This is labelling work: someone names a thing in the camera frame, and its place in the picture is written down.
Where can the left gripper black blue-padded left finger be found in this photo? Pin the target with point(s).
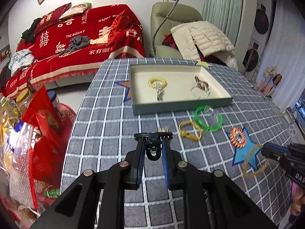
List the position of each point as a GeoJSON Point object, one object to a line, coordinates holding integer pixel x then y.
{"type": "Point", "coordinates": [96, 199]}

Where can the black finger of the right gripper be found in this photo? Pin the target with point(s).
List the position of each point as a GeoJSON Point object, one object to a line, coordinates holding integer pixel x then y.
{"type": "Point", "coordinates": [290, 158]}

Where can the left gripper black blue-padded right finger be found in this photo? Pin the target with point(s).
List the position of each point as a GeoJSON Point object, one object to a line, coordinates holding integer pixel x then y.
{"type": "Point", "coordinates": [211, 199]}

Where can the black claw hair clip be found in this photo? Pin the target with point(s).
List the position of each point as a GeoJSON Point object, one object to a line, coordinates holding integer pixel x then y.
{"type": "Point", "coordinates": [153, 142]}

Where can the beige bunny hair clip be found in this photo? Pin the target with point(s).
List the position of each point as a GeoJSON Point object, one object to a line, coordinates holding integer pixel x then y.
{"type": "Point", "coordinates": [163, 129]}

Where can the grey checked tablecloth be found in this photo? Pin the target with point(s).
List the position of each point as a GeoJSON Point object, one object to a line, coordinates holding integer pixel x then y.
{"type": "Point", "coordinates": [105, 125]}

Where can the red gift bag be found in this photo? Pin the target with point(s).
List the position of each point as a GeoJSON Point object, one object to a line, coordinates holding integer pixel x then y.
{"type": "Point", "coordinates": [47, 155]}

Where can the clear patterned plastic bag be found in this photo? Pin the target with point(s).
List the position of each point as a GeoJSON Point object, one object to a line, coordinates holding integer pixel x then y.
{"type": "Point", "coordinates": [21, 182]}

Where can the green plastic bangle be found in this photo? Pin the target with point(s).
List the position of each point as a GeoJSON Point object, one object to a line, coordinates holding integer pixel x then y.
{"type": "Point", "coordinates": [208, 119]}

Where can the shallow grey-green tray box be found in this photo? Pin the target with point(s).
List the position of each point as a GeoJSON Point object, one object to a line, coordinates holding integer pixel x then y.
{"type": "Point", "coordinates": [185, 87]}

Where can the cream puffer jacket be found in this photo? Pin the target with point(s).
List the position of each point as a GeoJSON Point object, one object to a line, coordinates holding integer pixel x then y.
{"type": "Point", "coordinates": [203, 38]}

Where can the red covered sofa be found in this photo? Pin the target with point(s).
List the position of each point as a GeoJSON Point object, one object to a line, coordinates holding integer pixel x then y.
{"type": "Point", "coordinates": [114, 32]}

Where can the grey crumpled garment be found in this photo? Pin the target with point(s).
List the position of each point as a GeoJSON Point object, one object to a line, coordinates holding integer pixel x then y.
{"type": "Point", "coordinates": [76, 43]}

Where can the light patterned folded blanket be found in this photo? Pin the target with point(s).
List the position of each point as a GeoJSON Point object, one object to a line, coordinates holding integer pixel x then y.
{"type": "Point", "coordinates": [20, 60]}

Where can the teal curtain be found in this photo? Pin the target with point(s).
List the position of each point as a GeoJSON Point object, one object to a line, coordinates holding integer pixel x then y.
{"type": "Point", "coordinates": [225, 15]}

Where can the dark red pillow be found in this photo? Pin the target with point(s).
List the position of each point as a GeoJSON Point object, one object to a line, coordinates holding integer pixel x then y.
{"type": "Point", "coordinates": [51, 18]}

